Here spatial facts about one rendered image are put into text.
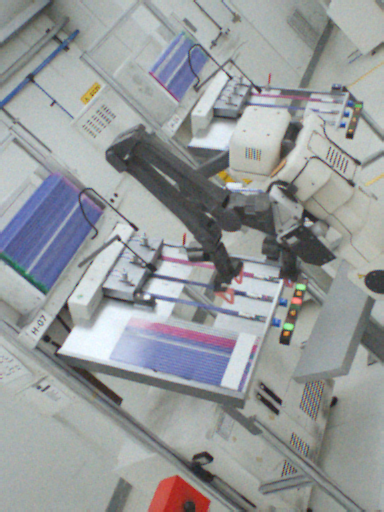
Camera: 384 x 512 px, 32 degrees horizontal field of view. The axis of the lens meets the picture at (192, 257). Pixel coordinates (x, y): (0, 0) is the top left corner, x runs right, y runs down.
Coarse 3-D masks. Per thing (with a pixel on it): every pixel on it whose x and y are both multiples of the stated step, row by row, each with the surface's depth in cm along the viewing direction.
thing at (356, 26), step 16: (320, 0) 638; (336, 0) 643; (352, 0) 627; (368, 0) 623; (336, 16) 642; (352, 16) 637; (368, 16) 632; (352, 32) 647; (368, 32) 642; (368, 48) 652
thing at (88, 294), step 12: (120, 228) 290; (132, 228) 290; (108, 252) 279; (120, 252) 280; (96, 264) 274; (108, 264) 274; (84, 276) 269; (96, 276) 269; (84, 288) 264; (96, 288) 264; (72, 300) 260; (84, 300) 259; (96, 300) 265; (72, 312) 263; (84, 312) 260
